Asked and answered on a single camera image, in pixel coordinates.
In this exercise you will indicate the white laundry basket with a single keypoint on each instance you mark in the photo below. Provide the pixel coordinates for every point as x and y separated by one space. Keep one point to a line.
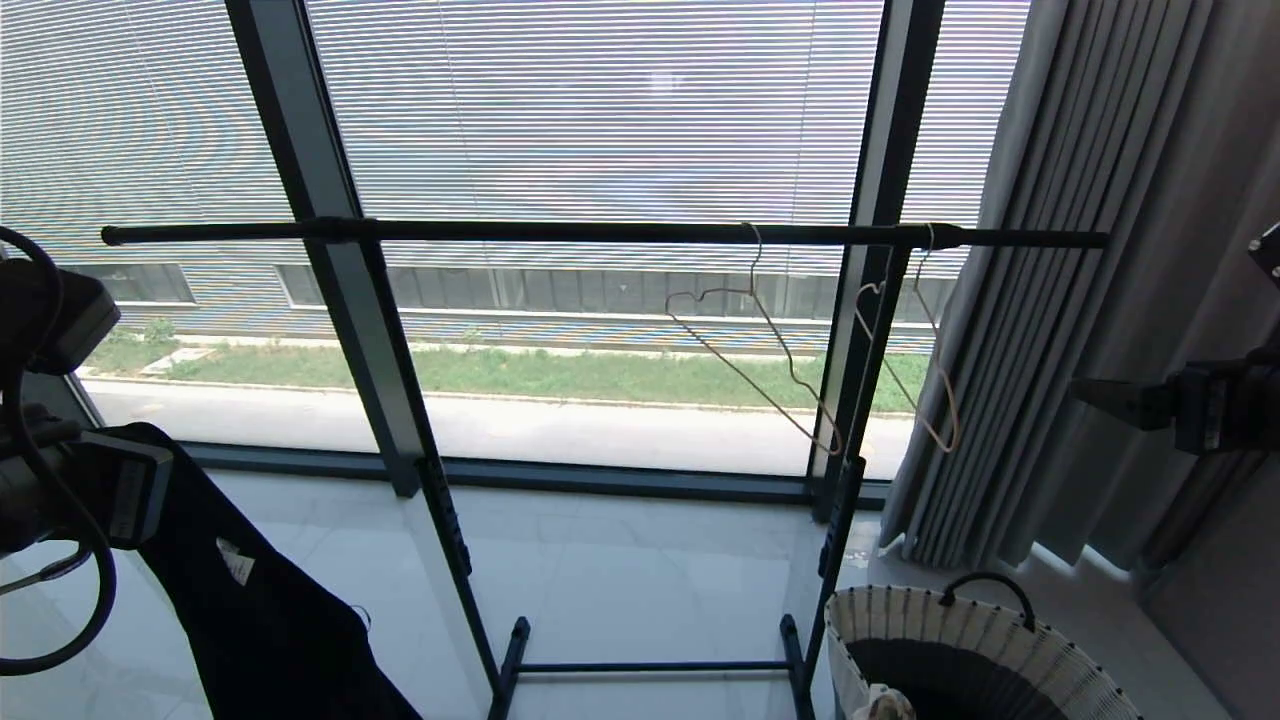
1000 625

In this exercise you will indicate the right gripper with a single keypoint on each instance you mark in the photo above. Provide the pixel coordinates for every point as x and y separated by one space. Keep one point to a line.
1215 410

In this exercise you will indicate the black garment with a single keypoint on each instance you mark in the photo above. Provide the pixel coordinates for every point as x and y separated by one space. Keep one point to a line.
260 620

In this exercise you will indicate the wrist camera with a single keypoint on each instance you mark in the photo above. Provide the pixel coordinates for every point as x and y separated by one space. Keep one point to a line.
1268 250
60 320

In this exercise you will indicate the grey curtain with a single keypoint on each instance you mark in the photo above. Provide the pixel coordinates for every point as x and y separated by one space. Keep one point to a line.
1080 250

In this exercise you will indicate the black clothes rack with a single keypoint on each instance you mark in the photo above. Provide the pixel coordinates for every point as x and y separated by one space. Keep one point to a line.
600 233

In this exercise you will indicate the window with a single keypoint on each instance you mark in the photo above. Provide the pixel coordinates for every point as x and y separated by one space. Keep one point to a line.
600 120

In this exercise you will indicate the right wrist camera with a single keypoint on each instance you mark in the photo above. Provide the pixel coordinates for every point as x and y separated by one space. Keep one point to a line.
1268 250

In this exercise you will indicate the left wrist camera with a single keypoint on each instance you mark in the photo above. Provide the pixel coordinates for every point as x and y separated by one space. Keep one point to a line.
60 320

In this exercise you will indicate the pink clothes hanger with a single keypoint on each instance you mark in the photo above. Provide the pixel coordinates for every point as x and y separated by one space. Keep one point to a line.
925 260
752 270

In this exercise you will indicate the cream printed garment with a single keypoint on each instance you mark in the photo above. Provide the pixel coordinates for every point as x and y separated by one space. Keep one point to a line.
890 705

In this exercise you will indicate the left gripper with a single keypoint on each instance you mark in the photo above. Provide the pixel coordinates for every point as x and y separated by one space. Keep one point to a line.
120 490

